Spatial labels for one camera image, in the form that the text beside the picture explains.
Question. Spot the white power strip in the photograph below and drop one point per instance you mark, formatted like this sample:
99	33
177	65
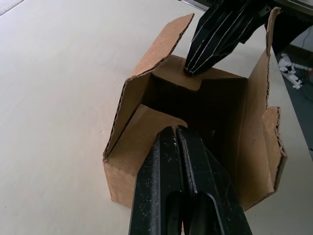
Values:
291	71

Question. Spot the small brown cardboard box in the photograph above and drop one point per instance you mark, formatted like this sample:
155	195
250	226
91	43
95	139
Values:
254	137

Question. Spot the dark table frame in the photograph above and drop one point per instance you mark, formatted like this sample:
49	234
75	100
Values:
293	22

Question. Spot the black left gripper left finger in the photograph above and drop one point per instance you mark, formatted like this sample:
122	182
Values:
156	186

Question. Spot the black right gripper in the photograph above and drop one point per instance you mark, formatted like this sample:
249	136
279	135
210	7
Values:
260	4

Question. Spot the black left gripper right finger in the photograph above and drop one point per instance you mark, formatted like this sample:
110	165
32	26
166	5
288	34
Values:
210	195

